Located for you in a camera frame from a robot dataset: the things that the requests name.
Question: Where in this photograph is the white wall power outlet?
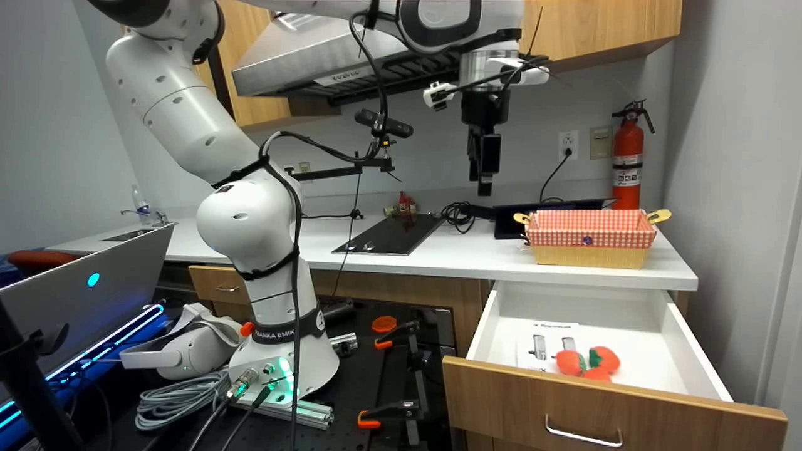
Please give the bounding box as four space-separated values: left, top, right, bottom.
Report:
557 127 583 166

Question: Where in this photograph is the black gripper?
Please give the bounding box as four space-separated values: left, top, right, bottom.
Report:
459 86 509 199

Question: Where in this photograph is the black flat box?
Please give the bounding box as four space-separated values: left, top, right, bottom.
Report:
492 199 610 244

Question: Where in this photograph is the red checkered yellow basket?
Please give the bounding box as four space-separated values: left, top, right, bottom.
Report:
511 205 675 270

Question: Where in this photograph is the grey coiled cable bundle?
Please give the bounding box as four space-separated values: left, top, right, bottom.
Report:
130 369 234 435

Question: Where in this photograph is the black stereo camera bar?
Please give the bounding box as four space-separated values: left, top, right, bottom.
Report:
354 107 417 141

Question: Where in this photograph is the chrome sink faucet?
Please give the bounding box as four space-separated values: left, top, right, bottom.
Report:
118 184 170 229

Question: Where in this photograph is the steel range hood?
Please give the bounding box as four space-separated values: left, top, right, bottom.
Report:
232 9 525 107

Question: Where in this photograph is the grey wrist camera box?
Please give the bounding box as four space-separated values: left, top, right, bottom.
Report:
422 53 555 112

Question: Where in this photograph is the white VR headset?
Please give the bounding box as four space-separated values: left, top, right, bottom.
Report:
118 301 257 384

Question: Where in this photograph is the red fire extinguisher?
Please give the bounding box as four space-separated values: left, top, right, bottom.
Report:
610 97 658 214

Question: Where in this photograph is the silver drawer handle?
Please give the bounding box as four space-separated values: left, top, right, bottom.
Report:
542 413 626 451

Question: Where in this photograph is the white printed paper sheet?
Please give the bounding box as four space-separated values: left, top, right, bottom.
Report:
514 318 584 375

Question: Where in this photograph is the black power cord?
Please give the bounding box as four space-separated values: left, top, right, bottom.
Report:
537 149 576 207

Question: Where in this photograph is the narrow wooden wall cabinet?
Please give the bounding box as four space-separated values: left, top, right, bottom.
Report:
519 0 685 65

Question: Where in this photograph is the black tangled cable bundle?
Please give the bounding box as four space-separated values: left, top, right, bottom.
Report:
440 199 502 239

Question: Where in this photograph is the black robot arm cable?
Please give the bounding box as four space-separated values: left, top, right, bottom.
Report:
258 127 307 451

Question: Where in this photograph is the red flat object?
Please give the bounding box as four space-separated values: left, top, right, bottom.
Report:
6 246 83 270

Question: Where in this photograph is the small red countertop figure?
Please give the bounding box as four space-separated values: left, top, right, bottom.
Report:
391 191 425 224

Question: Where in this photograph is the wooden drawer white inside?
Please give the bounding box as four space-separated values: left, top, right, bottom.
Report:
441 281 789 451

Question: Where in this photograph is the wooden base cabinet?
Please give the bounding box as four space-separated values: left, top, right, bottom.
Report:
187 264 494 359

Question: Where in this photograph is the black clamp orange handle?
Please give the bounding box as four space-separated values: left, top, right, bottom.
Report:
368 313 426 353
354 399 422 434

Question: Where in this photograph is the beige wall switch plate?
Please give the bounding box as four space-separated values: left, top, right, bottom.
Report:
588 123 618 162

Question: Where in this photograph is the black induction cooktop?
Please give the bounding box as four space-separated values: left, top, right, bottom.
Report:
331 211 447 258

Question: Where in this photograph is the black foreground stand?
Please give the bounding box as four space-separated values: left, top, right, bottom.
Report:
0 298 73 451

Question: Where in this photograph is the orange plush fruit toy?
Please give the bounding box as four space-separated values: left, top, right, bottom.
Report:
584 343 624 380
555 348 590 379

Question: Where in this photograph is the grey laptop with blue light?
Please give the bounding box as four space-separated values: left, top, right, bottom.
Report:
0 219 178 420

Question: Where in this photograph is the wide wooden wall cabinet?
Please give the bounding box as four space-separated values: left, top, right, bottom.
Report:
195 0 341 130

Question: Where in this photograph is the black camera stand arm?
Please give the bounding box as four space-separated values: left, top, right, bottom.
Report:
282 132 402 221

